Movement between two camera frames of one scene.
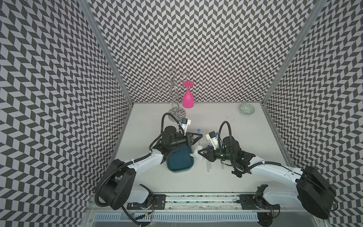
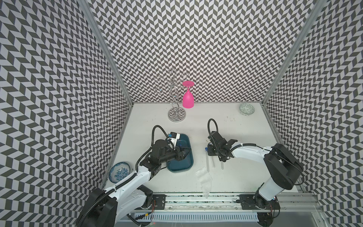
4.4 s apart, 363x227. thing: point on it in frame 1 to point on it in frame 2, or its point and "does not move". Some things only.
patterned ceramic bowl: x=246 y=109 does not move
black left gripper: x=189 y=139 to x=178 y=153
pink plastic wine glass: x=187 y=99 does not move
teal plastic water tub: x=179 y=159 does not move
